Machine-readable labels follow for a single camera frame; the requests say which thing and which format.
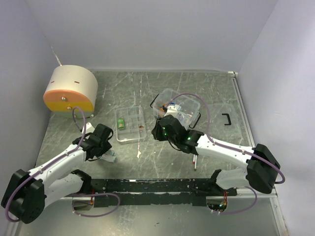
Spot white teal bandage wrappers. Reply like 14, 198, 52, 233
101, 149, 116, 163

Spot clear plastic medicine box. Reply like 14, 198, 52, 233
150, 88, 201, 129

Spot green small sachet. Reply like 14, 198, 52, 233
117, 118, 126, 130

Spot clear compartment tray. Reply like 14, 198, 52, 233
115, 106, 147, 144

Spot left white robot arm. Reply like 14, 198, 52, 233
1, 124, 114, 224

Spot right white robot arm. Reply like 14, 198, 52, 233
152, 115, 281, 196

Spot green cap marker pen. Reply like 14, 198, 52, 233
193, 155, 197, 171

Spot beige cylindrical drum device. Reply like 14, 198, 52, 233
43, 65, 98, 118

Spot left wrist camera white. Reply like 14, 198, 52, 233
85, 122, 95, 134

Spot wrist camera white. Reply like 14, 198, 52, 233
164, 105, 179, 118
85, 122, 95, 134

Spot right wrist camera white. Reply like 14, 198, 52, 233
164, 105, 179, 118

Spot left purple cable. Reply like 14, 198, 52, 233
4, 106, 87, 223

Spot purple cable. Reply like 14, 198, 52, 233
169, 92, 286, 214
4, 106, 87, 223

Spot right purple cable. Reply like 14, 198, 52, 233
169, 92, 286, 214

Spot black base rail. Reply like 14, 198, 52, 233
92, 178, 237, 207

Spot clear box lid black handle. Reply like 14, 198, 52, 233
208, 103, 240, 137

